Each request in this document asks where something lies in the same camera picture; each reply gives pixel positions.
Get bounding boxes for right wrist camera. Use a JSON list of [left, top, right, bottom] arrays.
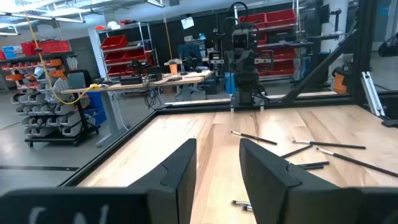
[[231, 29, 251, 50]]

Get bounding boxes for yellow hanging cable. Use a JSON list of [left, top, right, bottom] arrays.
[[21, 0, 101, 106], [163, 18, 174, 60]]

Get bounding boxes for white paper sheet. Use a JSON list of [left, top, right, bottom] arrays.
[[181, 17, 195, 30]]

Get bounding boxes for blue bins under table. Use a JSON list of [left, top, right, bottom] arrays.
[[83, 91, 108, 126]]

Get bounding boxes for blue storage bin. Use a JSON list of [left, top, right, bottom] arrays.
[[1, 45, 19, 60]]

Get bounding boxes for black makeup brush with lettering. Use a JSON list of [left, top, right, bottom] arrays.
[[291, 140, 367, 150]]

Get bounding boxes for large red storage bin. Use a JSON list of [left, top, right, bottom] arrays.
[[20, 40, 72, 57]]

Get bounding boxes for silver aluminium extrusion piece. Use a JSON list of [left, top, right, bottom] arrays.
[[360, 71, 386, 118]]

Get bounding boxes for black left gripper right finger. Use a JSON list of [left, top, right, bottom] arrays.
[[238, 138, 398, 224]]

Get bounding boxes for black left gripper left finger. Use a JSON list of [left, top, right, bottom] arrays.
[[0, 138, 198, 224]]

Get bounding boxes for black aluminium table frame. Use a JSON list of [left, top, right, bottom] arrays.
[[58, 0, 398, 187]]

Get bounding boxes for black rack with grey bins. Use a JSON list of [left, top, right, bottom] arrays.
[[11, 51, 101, 147]]

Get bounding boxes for wire shelf with red bins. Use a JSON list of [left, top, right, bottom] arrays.
[[95, 21, 160, 82]]

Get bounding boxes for wooden work table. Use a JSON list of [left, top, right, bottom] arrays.
[[60, 70, 215, 149]]

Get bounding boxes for metal shelf with red bins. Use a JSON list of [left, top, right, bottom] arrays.
[[238, 8, 299, 82]]

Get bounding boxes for orange and black device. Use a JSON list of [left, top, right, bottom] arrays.
[[331, 67, 348, 95]]

